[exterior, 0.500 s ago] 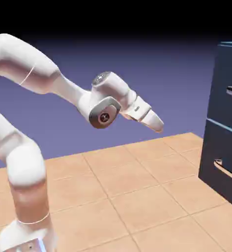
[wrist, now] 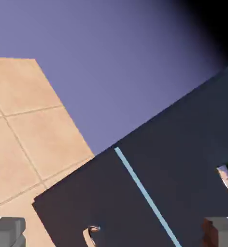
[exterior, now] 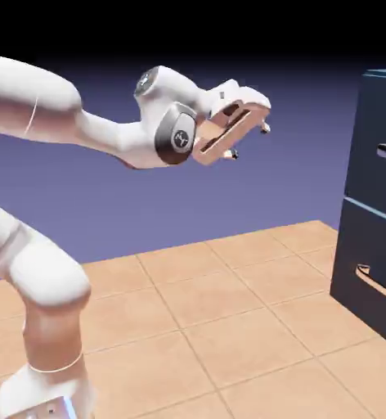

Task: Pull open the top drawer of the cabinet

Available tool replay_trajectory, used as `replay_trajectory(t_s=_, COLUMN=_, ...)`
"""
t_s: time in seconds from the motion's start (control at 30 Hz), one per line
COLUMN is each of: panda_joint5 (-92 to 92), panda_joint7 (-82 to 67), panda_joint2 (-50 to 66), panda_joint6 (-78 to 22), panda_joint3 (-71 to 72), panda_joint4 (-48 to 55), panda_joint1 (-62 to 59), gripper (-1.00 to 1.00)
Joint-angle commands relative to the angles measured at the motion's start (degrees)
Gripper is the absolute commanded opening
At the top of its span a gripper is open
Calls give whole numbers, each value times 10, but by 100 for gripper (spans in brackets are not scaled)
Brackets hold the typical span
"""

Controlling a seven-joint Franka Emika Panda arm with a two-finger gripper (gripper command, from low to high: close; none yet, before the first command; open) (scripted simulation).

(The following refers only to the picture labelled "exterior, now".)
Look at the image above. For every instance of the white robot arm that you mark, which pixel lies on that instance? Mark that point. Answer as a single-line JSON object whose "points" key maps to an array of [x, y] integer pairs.
{"points": [[114, 131]]}

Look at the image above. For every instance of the dark blue cabinet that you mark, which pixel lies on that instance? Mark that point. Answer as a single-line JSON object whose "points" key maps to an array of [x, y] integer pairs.
{"points": [[369, 203]]}

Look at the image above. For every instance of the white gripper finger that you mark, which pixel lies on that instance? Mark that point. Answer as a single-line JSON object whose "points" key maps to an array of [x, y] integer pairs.
{"points": [[265, 127], [231, 154]]}

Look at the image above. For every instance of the dark blue drawer front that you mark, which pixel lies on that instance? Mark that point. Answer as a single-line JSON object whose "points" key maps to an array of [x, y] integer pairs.
{"points": [[366, 262], [376, 137]]}

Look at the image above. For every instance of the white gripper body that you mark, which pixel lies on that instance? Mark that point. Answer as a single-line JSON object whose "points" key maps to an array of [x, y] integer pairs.
{"points": [[232, 126]]}

